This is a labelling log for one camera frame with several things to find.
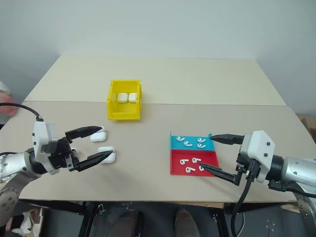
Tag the black metal table frame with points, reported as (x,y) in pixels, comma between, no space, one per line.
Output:
(85,222)

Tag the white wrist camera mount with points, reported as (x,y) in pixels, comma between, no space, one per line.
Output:
(259,148)
(39,133)

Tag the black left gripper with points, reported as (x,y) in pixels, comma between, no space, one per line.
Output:
(63,154)

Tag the yellow plastic bin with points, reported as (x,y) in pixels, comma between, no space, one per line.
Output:
(124,112)

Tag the white crumpled bag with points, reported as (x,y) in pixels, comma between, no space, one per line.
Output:
(27,221)

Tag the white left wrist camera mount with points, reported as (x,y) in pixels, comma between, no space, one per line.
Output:
(39,133)

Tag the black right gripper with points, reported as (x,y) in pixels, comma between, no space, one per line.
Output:
(247,170)

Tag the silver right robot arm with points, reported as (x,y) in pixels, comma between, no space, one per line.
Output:
(296,170)

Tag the dark brown rounded shape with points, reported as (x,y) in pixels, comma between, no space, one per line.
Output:
(186,222)
(128,222)

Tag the red plastic tray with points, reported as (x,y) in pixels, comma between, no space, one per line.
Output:
(177,170)

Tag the white wireless earbud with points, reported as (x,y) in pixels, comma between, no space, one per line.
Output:
(201,168)
(187,143)
(179,138)
(195,160)
(201,140)
(201,146)
(183,162)
(189,169)

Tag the blue plastic tray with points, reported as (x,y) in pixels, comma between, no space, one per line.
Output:
(192,147)

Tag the grey metal base plate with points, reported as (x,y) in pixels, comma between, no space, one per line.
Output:
(279,222)

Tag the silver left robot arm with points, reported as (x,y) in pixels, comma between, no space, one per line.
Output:
(12,165)

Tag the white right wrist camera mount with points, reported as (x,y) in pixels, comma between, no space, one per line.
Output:
(259,148)

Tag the blurred bystander person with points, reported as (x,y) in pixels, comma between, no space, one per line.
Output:
(6,103)

